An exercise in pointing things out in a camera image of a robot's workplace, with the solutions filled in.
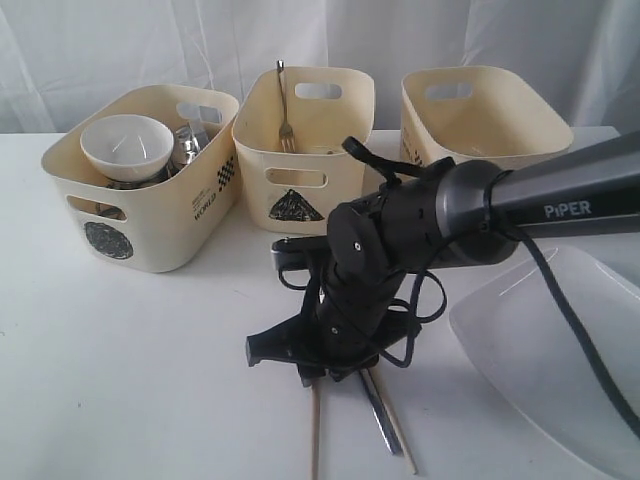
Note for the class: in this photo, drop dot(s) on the stainless steel cup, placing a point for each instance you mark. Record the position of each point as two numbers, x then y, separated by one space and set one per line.
109 211
160 177

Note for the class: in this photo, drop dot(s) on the white curtain backdrop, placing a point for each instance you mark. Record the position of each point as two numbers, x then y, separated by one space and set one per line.
61 61

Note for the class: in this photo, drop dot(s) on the stainless steel bowl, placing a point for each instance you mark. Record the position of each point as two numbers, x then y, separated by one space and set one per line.
189 141

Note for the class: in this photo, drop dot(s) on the cream bin with triangle mark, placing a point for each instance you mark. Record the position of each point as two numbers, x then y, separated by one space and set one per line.
294 193

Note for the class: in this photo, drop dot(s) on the stainless steel fork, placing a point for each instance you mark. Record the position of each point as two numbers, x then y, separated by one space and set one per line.
286 133

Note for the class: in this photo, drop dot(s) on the cream bin with square mark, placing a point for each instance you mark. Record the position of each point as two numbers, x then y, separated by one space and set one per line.
478 113

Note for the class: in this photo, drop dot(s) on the cream bin with circle mark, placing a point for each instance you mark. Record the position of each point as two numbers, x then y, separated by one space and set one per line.
166 224

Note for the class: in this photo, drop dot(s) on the wooden chopstick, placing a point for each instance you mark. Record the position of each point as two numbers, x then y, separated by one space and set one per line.
394 419
315 429

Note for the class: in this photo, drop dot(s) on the stainless steel knife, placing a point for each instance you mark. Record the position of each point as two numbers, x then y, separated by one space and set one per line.
380 413

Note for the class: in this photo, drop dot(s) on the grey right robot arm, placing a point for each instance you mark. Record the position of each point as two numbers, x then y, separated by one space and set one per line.
485 211

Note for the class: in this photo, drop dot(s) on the white rectangular plate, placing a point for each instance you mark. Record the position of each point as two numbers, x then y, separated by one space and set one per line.
515 335

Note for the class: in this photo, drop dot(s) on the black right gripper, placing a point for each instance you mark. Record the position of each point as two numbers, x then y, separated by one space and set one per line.
382 247

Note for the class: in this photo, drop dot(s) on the white ceramic bowl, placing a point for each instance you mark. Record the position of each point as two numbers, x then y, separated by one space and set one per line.
127 147

